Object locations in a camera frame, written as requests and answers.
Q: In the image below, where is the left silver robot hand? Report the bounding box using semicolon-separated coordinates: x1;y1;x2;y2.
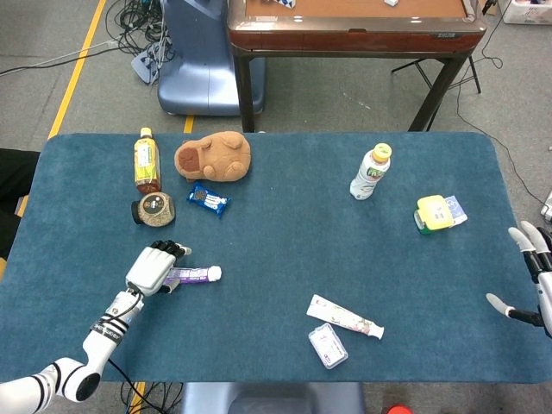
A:
124;239;193;298

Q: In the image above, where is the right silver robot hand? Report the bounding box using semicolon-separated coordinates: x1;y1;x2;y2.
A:
486;220;552;340

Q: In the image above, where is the white drink bottle yellow cap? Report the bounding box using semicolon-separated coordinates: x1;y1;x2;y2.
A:
348;142;393;202

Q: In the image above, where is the cable bundle under table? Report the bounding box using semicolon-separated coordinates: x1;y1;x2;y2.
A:
119;381;185;414

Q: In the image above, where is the tea bottle with yellow label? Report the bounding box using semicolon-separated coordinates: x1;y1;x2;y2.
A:
133;127;162;194

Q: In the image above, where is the brown capybara plush toy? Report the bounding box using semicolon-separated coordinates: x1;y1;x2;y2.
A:
173;130;252;183

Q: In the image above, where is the blue machine base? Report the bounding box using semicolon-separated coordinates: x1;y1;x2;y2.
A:
156;0;267;117

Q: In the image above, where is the black floor cable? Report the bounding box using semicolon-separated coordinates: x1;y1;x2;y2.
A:
455;81;547;208

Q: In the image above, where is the blue power strip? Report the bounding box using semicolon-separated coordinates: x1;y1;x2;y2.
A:
130;41;176;85

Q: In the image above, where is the glass seed jar black lid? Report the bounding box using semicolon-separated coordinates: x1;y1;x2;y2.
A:
130;191;177;228

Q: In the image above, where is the white floor cable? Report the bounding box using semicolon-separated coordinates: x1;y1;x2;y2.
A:
0;38;118;78

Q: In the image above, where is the yellow and green lidded box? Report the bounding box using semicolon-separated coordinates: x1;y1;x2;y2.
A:
413;194;455;236

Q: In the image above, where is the black cable tangle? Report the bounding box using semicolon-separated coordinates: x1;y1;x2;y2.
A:
105;0;173;57

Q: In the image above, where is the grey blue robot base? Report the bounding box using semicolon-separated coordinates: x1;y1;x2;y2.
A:
179;381;367;414

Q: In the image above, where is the white storage box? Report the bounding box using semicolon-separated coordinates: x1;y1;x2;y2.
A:
502;0;552;25

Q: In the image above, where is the clear case with purple label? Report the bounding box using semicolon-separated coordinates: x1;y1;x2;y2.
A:
308;323;349;370

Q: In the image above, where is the black folding stand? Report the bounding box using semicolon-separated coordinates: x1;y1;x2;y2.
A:
391;54;482;95

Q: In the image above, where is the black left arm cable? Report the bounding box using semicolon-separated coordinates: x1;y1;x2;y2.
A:
106;284;170;414

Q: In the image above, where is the purple white tube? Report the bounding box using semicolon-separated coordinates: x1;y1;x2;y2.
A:
166;265;223;288

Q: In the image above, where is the floral white tube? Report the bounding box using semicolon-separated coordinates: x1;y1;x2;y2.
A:
306;294;386;341

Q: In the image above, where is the blue cookie pack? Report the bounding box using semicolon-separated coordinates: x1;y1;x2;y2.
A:
186;181;232;219

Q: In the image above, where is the brown wooden game table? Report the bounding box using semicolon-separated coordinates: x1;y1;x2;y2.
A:
227;0;488;133

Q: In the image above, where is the small blue white card box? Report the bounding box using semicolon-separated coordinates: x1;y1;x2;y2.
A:
443;194;469;226

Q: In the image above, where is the blue carpet table mat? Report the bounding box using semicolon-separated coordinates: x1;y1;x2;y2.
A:
0;131;549;385

